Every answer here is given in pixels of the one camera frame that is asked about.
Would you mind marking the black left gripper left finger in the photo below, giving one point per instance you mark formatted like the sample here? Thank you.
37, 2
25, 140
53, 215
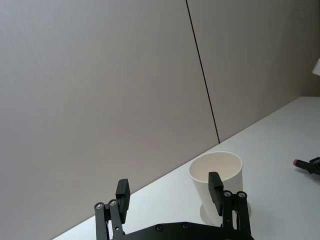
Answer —
123, 200

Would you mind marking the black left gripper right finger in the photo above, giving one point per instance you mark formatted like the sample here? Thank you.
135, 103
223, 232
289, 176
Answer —
215, 192

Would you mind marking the white paper cup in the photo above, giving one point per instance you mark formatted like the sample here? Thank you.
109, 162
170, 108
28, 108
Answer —
225, 163

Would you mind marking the black marker with red end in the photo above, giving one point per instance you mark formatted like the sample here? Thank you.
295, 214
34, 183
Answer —
305, 165

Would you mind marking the white flat object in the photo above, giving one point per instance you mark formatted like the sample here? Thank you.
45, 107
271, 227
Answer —
317, 67

